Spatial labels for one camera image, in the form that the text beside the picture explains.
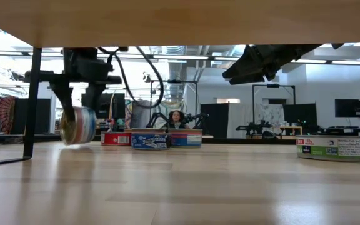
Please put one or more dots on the black pipe stand frame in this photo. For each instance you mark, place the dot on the black pipe stand frame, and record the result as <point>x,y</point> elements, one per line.
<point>273,85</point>
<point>173,81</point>

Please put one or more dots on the ceiling light tube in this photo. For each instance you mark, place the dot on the ceiling light tube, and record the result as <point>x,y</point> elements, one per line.
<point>227,58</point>
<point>180,57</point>
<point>348,62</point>

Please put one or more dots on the person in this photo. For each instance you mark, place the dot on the person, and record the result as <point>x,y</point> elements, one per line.
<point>177,120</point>

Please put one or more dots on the gold-lid can red-blue label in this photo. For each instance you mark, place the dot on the gold-lid can red-blue label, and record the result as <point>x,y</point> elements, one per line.
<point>186,139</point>
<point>148,130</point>
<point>80,126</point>

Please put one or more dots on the white patterned cloth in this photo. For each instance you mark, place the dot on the white patterned cloth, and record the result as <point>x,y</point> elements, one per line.
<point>164,107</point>

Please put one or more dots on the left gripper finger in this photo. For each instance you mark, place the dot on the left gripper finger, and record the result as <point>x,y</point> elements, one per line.
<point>64,97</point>
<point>93,93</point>

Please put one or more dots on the black partition panel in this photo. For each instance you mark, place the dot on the black partition panel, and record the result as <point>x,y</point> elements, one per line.
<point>44,115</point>
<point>214,118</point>
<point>302,114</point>

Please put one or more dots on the black monitor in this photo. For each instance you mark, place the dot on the black monitor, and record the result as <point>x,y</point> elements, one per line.
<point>114,106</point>
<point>345,107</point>

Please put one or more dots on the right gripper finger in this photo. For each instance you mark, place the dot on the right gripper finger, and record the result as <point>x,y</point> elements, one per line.
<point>242,67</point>
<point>252,79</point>

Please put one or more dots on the green label can silver lid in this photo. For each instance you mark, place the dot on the green label can silver lid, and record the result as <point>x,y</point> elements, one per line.
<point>327,149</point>

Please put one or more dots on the silver air duct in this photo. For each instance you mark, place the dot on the silver air duct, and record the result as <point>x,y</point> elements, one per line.
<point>176,72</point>

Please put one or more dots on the blue fish label can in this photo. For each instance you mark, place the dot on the blue fish label can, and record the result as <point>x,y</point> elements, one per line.
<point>150,141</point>

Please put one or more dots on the red label seafood can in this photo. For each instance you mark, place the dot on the red label seafood can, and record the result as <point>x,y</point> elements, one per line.
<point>114,139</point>

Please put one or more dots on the white curtain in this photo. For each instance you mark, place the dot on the white curtain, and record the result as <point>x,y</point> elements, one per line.
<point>245,114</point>

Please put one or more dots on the lit white panel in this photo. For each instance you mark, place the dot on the lit white panel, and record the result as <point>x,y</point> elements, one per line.
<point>227,100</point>

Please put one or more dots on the grey cloth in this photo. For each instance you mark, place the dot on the grey cloth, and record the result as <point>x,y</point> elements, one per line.
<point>141,114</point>

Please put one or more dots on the small wooden table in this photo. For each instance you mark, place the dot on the small wooden table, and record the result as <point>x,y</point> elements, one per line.
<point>291,127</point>

